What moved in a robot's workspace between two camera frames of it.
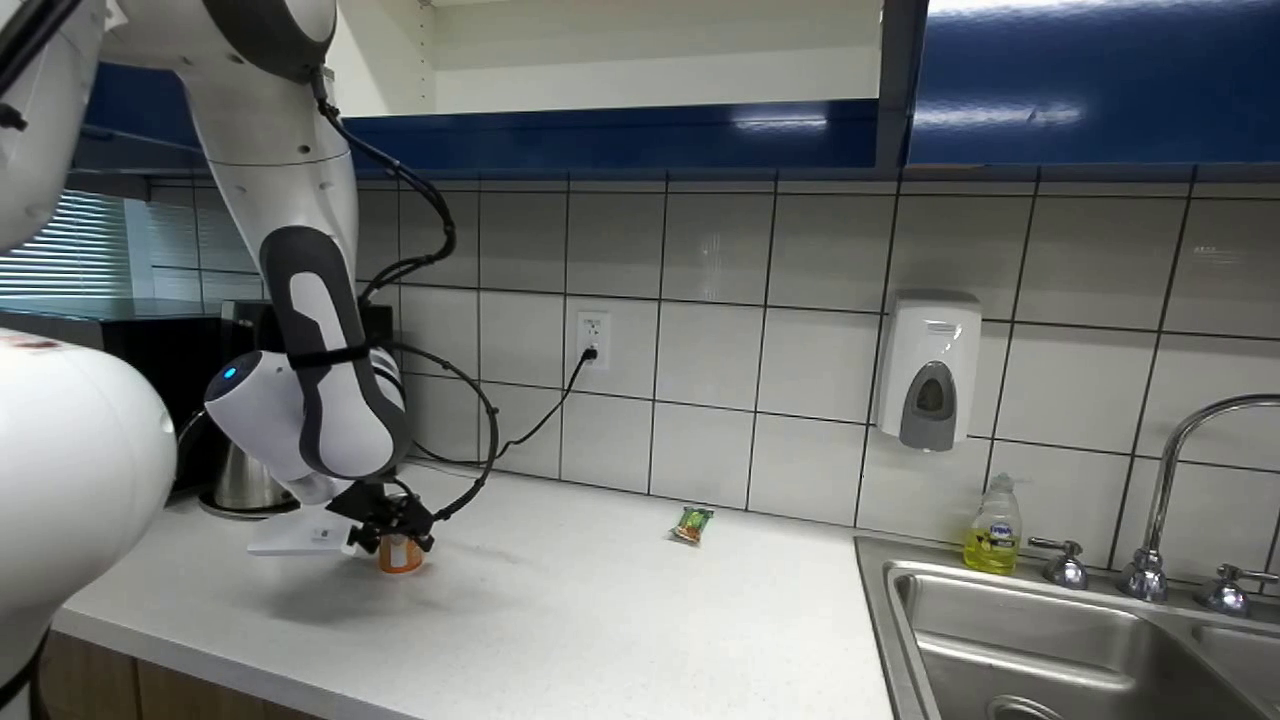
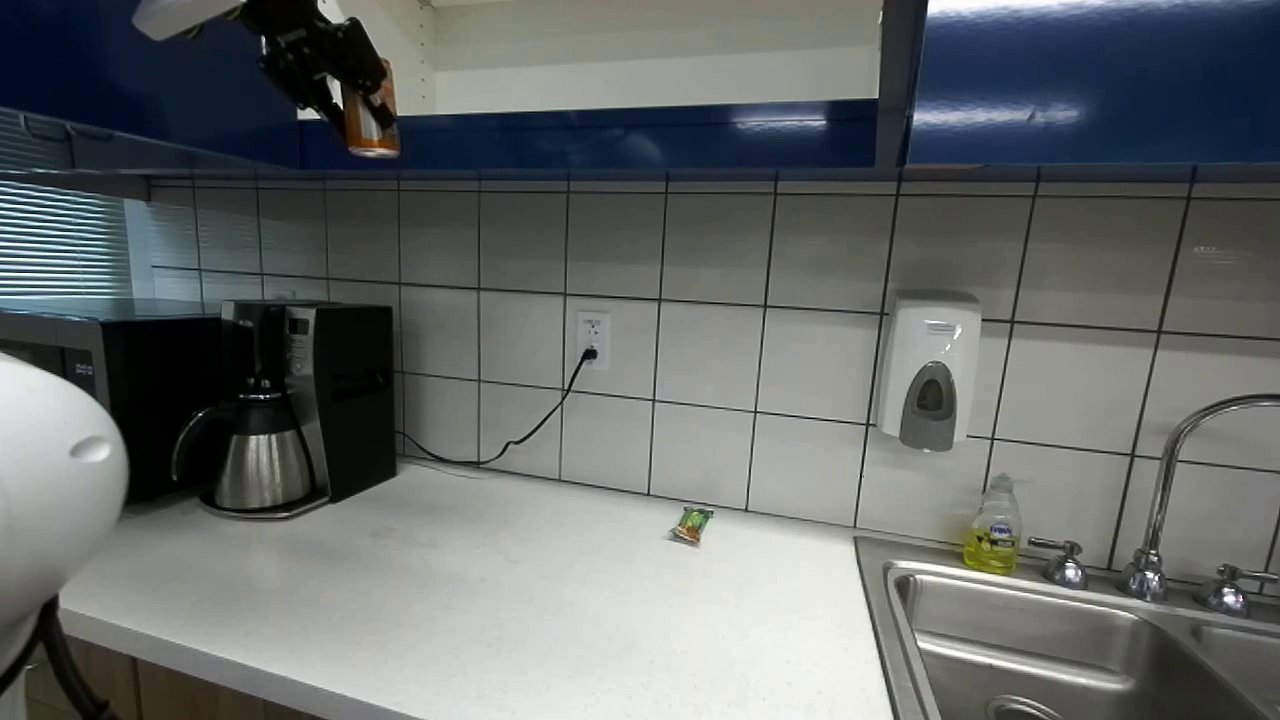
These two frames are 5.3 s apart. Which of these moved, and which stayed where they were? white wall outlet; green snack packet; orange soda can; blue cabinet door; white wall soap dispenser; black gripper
Moved: orange soda can; black gripper
Stayed: green snack packet; blue cabinet door; white wall soap dispenser; white wall outlet
